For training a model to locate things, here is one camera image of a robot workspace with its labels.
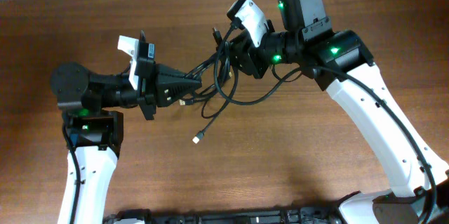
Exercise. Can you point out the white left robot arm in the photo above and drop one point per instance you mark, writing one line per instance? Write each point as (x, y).
(92, 124)

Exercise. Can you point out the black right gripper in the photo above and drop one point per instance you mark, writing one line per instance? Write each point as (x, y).
(251, 55)

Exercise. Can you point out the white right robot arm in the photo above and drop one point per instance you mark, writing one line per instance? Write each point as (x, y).
(343, 67)

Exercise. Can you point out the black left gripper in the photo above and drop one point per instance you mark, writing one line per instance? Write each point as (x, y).
(166, 85)

